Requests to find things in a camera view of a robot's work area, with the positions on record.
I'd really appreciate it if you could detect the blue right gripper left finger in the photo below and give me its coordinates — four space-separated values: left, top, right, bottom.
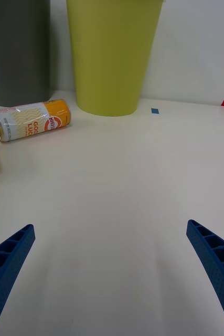
0 224 36 336

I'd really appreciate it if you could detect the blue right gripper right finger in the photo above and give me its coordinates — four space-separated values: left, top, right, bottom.
186 219 224 336

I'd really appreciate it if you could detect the orange and white drink can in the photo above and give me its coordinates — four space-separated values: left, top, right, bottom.
0 99 72 143

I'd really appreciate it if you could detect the grey plastic waste bin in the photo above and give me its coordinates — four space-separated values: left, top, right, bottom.
0 0 51 108

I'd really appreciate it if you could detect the yellow-green plastic waste bin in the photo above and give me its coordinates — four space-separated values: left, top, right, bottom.
66 0 166 117

